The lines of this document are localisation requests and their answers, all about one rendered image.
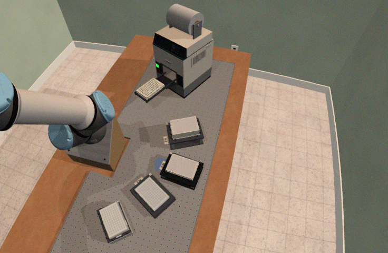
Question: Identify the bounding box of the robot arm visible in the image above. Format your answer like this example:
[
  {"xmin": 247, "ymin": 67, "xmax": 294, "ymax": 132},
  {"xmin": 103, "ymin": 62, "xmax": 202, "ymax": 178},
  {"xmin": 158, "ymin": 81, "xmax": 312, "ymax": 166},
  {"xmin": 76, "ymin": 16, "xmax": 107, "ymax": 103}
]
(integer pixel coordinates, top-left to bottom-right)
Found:
[{"xmin": 0, "ymin": 72, "xmax": 115, "ymax": 150}]

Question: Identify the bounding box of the beige horizontal cylinder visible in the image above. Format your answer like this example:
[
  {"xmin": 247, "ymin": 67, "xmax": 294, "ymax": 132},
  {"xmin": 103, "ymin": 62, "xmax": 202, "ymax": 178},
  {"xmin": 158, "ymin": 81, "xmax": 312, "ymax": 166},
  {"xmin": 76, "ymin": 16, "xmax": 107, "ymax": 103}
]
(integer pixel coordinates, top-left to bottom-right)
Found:
[{"xmin": 166, "ymin": 4, "xmax": 204, "ymax": 36}]

